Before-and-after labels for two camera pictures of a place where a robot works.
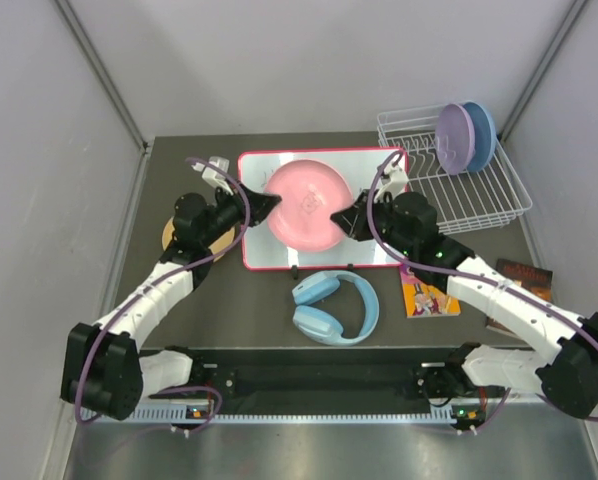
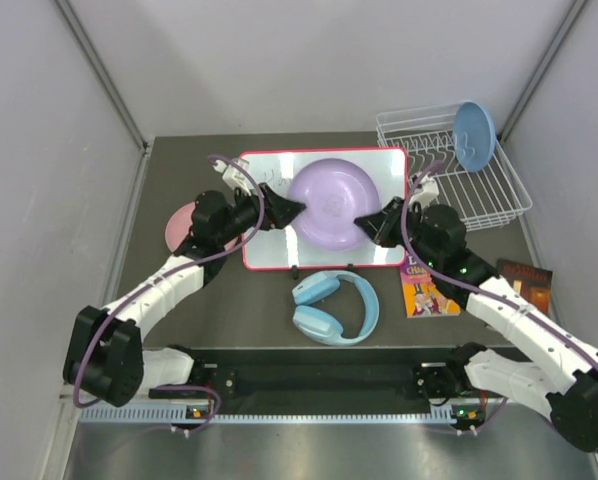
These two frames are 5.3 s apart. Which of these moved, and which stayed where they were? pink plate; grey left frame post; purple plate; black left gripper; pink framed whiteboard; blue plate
Moved: pink plate; purple plate
Stayed: blue plate; pink framed whiteboard; grey left frame post; black left gripper
